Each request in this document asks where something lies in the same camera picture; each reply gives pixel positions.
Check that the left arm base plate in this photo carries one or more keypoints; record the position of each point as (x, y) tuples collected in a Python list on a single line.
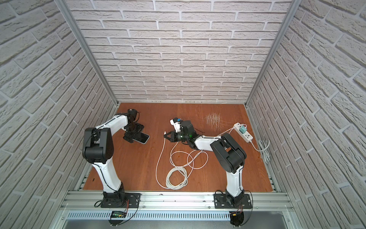
[(120, 200)]

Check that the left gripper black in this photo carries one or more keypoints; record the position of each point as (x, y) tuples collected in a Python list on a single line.
[(133, 131)]

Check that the left controller board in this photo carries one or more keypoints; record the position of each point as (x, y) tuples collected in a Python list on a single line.
[(118, 215)]

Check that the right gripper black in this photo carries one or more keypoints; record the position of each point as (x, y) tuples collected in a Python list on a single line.
[(176, 136)]

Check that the controller board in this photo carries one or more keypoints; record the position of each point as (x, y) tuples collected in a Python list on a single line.
[(118, 215), (236, 218)]

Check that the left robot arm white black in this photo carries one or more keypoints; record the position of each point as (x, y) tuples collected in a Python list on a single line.
[(98, 150)]

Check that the aluminium front rail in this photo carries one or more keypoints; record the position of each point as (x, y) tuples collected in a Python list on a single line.
[(83, 205)]

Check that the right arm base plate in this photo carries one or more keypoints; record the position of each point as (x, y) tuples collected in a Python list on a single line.
[(226, 201)]

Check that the white power strip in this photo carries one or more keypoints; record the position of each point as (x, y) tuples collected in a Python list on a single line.
[(247, 137)]

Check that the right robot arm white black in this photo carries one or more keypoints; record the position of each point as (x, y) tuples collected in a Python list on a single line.
[(228, 152)]

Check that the phone with grey case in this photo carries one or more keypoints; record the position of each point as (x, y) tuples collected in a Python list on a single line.
[(141, 138)]

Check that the right controller board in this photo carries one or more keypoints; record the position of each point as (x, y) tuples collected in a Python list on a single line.
[(236, 218)]

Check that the teal USB charger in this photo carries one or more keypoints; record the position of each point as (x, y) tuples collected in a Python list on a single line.
[(242, 129)]

